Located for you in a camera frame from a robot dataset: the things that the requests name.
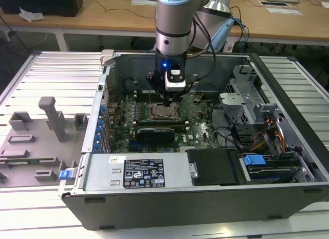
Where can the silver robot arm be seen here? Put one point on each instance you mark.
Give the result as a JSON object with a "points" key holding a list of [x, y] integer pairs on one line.
{"points": [[173, 18]]}

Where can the CPU socket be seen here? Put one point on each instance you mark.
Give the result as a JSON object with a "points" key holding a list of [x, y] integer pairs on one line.
{"points": [[149, 119]]}

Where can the blue slot retainer clip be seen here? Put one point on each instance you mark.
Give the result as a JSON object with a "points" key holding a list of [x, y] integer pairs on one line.
{"points": [[98, 130], [102, 109], [97, 138], [100, 122], [95, 146]]}

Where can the round coin battery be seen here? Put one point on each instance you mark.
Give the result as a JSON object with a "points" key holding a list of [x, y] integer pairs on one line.
{"points": [[198, 98]]}

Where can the beige case release latch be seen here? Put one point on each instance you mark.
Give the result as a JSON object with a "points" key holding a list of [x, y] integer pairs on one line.
{"points": [[106, 56]]}

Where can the black graphics card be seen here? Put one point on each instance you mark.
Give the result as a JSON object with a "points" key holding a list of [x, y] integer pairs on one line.
{"points": [[154, 136]]}

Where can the green motherboard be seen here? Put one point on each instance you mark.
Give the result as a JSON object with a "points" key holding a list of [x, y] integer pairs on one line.
{"points": [[200, 120]]}

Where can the wooden desk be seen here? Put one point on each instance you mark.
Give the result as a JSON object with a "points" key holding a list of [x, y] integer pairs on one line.
{"points": [[102, 20]]}

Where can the white keyboard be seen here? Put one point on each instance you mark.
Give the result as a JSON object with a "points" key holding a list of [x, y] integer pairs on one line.
{"points": [[142, 1]]}

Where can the pale blue teach pendant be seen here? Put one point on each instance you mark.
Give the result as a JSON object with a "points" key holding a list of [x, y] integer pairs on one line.
{"points": [[221, 34]]}

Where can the silver drive cage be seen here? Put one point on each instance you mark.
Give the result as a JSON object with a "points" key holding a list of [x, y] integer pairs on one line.
{"points": [[235, 99]]}

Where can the black plastic shroud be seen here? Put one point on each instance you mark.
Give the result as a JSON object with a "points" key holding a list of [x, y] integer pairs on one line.
{"points": [[213, 167]]}

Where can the silver power supply unit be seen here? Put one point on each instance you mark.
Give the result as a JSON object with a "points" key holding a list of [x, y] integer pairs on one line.
{"points": [[102, 172]]}

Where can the hard disk in blue carrier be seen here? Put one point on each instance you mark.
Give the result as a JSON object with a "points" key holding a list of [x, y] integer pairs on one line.
{"points": [[253, 160]]}

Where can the blue case latch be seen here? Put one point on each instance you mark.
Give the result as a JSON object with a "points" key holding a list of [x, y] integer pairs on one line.
{"points": [[63, 175]]}

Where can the black and silver PC case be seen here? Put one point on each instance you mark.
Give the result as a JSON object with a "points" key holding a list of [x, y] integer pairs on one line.
{"points": [[180, 210]]}

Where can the gray parts rack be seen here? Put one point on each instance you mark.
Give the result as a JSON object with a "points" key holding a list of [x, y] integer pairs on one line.
{"points": [[33, 141]]}

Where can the black computer tower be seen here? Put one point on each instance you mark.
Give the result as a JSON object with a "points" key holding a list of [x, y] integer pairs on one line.
{"points": [[38, 3]]}

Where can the white crumpled tissue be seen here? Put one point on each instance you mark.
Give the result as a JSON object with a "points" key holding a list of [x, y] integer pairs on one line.
{"points": [[30, 15]]}

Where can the black and white tray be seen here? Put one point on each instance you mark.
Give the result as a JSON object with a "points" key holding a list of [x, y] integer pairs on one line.
{"points": [[275, 3]]}

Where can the white paper sheet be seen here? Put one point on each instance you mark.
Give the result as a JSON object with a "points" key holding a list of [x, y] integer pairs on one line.
{"points": [[284, 11]]}

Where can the green RAM stick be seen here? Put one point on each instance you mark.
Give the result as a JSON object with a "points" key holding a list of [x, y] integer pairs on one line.
{"points": [[23, 162]]}

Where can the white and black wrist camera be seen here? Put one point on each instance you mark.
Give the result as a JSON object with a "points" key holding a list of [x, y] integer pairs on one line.
{"points": [[174, 85]]}

